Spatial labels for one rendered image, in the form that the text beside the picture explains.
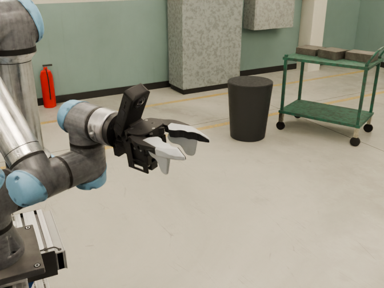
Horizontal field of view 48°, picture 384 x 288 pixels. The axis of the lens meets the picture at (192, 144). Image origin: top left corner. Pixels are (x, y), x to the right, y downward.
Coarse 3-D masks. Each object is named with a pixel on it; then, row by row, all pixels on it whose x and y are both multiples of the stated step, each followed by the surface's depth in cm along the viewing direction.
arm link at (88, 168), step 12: (96, 144) 93; (60, 156) 91; (72, 156) 92; (84, 156) 93; (96, 156) 94; (72, 168) 90; (84, 168) 92; (96, 168) 95; (84, 180) 93; (96, 180) 95
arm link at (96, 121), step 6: (102, 108) 89; (108, 108) 90; (96, 114) 87; (102, 114) 87; (108, 114) 86; (90, 120) 87; (96, 120) 86; (102, 120) 86; (90, 126) 87; (96, 126) 86; (102, 126) 86; (90, 132) 87; (96, 132) 86; (96, 138) 88; (102, 138) 86; (102, 144) 89
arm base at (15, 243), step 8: (0, 232) 107; (8, 232) 110; (16, 232) 114; (0, 240) 108; (8, 240) 110; (16, 240) 112; (0, 248) 108; (8, 248) 109; (16, 248) 112; (24, 248) 116; (0, 256) 108; (8, 256) 109; (16, 256) 111; (0, 264) 108; (8, 264) 109
